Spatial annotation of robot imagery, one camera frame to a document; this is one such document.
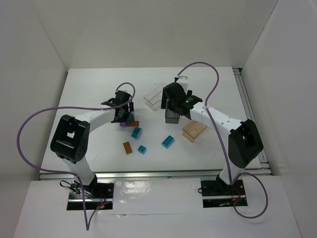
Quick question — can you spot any aluminium front rail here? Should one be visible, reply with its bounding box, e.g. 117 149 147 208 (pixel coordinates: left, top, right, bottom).
38 169 273 181

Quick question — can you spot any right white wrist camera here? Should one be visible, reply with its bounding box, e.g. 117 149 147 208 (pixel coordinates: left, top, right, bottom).
176 76 189 93

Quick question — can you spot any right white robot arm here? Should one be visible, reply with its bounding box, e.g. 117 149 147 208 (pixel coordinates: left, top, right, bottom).
161 82 264 190

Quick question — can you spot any teal lego brick long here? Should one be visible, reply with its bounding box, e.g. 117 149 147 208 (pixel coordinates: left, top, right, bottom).
162 135 174 148

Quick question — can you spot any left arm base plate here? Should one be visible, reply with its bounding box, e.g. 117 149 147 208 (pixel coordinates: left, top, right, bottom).
59 180 114 211

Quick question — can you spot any teal lego brick square large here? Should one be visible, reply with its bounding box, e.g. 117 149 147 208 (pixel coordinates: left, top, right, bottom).
131 127 142 139

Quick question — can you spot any aluminium side rail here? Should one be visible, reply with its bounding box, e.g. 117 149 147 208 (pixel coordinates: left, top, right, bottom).
232 68 272 175

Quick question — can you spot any amber plastic container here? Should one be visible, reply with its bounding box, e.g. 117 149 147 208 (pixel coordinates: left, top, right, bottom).
182 120 207 143

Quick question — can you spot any orange lego brick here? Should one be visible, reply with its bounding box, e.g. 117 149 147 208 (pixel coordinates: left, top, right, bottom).
123 141 133 155
127 121 139 127

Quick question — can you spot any clear plastic container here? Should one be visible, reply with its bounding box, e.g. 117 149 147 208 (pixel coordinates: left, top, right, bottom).
143 82 166 111

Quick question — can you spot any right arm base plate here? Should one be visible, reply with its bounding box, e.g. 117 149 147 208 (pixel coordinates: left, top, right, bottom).
198 180 248 208

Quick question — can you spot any grey smoked plastic container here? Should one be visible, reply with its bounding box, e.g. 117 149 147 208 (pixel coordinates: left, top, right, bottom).
165 99 180 124

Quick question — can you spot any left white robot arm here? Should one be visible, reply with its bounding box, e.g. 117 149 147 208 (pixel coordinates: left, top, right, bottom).
50 90 132 193

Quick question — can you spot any teal lego brick small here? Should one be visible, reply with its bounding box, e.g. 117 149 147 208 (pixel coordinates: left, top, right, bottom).
138 145 146 154

